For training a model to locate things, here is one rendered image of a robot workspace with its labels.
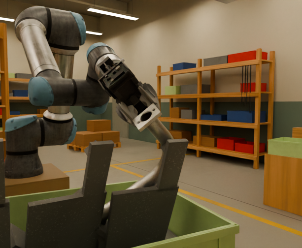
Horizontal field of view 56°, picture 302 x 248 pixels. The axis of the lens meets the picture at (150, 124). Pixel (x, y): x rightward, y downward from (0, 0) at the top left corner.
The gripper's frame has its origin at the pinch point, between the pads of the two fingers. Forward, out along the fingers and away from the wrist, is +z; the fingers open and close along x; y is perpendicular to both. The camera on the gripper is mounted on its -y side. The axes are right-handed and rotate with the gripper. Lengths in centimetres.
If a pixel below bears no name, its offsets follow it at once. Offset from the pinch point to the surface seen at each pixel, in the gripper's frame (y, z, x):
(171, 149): -4.5, 5.7, -0.4
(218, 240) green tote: -20.0, 18.6, -5.0
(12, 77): -259, -894, -278
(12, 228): 2.1, 0.6, -35.2
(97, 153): 5.1, 3.4, -11.1
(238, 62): -344, -365, 184
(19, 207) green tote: -8.4, -16.9, -43.2
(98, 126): -412, -601, -146
